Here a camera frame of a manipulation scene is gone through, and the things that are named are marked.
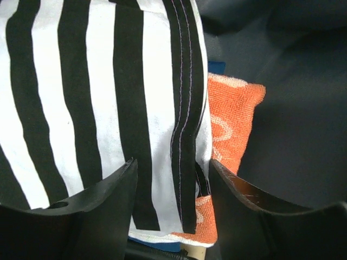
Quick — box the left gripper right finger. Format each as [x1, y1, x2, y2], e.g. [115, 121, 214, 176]
[209, 160, 346, 259]

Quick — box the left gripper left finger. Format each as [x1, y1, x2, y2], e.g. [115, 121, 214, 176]
[1, 160, 138, 259]

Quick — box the yellow Pikachu suitcase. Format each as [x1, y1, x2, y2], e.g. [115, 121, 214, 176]
[124, 0, 347, 260]

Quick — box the orange white packet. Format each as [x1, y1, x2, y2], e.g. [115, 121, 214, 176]
[166, 73, 266, 248]

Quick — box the black white striped cloth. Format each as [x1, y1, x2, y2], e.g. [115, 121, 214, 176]
[1, 1, 212, 236]

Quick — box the blue cloth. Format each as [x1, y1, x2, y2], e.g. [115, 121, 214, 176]
[208, 61, 226, 75]

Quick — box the beige tube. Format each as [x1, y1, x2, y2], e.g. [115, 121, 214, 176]
[181, 244, 207, 260]

